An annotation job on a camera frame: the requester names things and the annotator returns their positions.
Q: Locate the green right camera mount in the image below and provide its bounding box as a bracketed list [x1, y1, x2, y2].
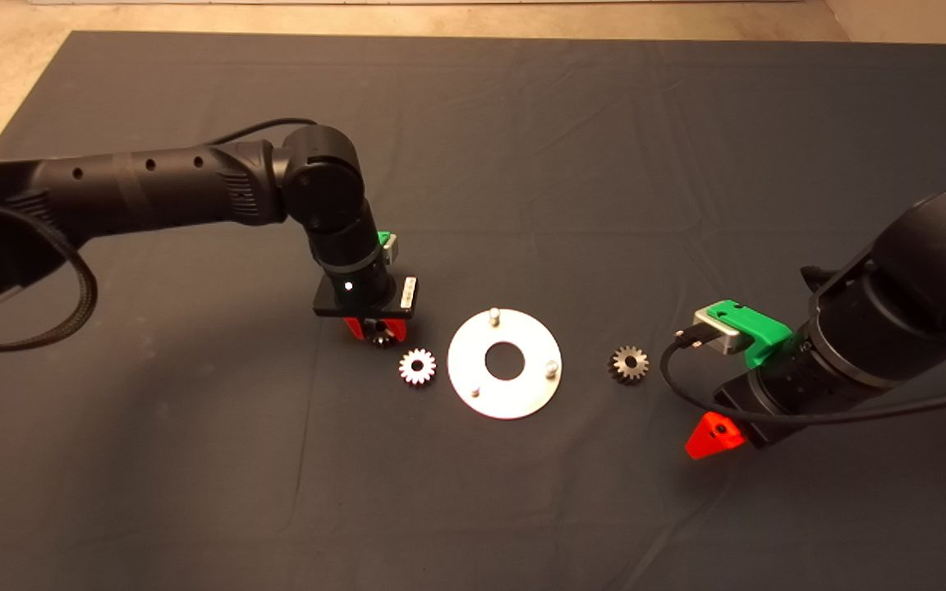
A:
[705, 300, 794, 368]

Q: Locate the round metal carrier plate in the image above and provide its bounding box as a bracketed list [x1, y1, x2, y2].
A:
[447, 308, 563, 421]

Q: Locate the black braided sleeve cable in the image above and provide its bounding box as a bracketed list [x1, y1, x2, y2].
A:
[0, 201, 99, 354]

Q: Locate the dark table cloth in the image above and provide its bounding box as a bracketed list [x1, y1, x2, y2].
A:
[0, 30, 946, 591]

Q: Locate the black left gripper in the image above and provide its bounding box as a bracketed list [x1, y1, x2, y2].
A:
[314, 256, 419, 339]

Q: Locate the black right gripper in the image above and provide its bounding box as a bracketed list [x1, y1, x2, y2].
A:
[685, 343, 886, 460]

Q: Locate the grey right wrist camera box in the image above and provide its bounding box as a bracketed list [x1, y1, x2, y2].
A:
[692, 309, 743, 355]

